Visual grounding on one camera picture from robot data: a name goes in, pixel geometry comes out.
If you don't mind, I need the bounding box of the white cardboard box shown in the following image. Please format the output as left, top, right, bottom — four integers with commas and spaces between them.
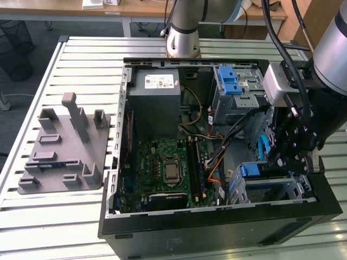
82, 0, 104, 11

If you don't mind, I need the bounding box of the RAM stick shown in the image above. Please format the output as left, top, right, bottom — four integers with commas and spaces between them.
37, 161, 81, 170
195, 139, 206, 200

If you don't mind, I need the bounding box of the green motherboard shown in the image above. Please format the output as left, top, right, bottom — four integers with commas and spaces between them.
116, 136, 227, 215

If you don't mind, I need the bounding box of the silver optical drive cage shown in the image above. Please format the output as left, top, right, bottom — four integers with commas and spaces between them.
212, 64, 273, 127

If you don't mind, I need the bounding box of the black mesh bin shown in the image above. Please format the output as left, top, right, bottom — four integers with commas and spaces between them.
0, 20, 35, 82

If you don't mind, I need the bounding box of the black PC case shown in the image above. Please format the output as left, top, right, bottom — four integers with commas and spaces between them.
97, 56, 344, 260

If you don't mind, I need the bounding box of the white desk device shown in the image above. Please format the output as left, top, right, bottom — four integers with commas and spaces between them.
237, 0, 253, 20

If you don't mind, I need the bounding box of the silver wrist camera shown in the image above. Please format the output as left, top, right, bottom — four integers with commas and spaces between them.
263, 64, 290, 106

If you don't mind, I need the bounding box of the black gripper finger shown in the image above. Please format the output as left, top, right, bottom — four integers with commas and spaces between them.
267, 150, 318, 176
267, 105, 303, 163

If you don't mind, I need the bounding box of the CPU socket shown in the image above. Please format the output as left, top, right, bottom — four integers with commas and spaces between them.
161, 155, 183, 190

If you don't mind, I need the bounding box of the wooden desk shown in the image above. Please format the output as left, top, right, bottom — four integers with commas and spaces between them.
0, 0, 288, 41

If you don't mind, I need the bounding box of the silver CPU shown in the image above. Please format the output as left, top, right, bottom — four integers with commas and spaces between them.
164, 163, 178, 181

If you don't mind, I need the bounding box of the grey parts rack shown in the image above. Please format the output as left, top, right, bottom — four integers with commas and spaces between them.
17, 91, 112, 196

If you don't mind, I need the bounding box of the black graphics card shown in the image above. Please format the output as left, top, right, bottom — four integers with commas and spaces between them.
145, 190, 188, 212

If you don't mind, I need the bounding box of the wooden cabinet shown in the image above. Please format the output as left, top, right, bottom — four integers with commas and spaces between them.
276, 0, 347, 55

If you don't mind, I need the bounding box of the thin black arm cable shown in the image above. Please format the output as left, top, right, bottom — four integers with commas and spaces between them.
291, 0, 315, 54

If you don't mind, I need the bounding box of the black RAM slot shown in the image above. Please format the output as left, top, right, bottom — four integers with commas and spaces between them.
187, 136, 197, 202

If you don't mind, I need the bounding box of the silver disk bay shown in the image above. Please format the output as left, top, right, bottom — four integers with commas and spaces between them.
227, 159, 310, 206

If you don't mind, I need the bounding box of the yellow wire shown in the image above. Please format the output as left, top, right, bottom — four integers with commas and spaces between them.
178, 86, 204, 127

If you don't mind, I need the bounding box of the grey power supply unit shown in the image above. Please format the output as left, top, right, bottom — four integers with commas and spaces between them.
126, 67, 182, 140

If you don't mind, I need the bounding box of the brown cardboard piece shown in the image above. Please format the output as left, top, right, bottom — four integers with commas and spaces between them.
250, 0, 280, 12

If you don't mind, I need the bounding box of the black cable bundle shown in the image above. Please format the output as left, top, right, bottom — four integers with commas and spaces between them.
207, 107, 265, 170

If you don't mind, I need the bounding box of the blue drive latch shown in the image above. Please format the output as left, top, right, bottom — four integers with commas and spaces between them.
218, 66, 244, 95

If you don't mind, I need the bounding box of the blue data wire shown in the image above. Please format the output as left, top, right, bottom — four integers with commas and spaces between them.
256, 132, 273, 164

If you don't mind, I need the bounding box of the hard disk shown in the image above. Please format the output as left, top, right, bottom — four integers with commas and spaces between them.
238, 161, 292, 187

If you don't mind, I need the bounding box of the orange wire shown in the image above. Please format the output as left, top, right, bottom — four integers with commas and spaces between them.
208, 165, 226, 186

